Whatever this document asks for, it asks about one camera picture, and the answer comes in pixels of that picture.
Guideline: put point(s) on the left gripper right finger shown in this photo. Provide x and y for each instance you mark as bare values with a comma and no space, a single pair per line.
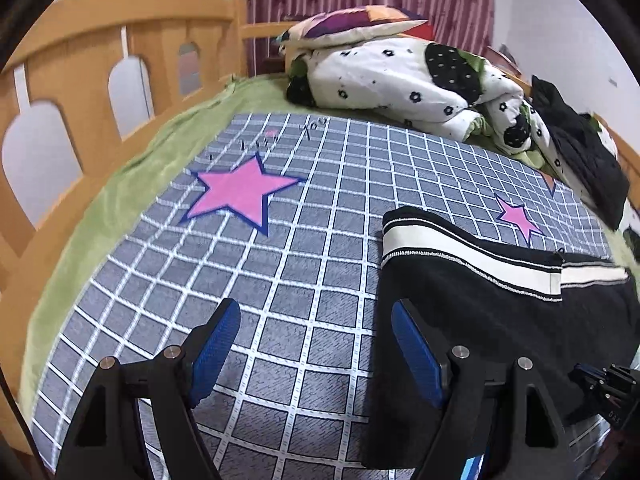
497,420

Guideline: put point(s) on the black pants with white stripe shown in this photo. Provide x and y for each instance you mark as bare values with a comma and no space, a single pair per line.
501,302

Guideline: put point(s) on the black quilted jacket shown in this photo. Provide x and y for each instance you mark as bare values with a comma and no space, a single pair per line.
576,139

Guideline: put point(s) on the blue checkered bed sheet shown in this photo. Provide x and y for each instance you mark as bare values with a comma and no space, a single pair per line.
283,213

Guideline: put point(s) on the green fleece blanket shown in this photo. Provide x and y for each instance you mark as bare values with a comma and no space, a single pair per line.
56,266

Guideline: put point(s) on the white strawberry print duvet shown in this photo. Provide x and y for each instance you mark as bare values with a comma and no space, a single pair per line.
436,89

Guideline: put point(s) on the purple orange pillow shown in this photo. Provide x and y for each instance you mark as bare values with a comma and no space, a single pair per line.
353,25

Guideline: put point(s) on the wooden bed frame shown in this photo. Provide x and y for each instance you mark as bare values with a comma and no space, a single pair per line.
80,88

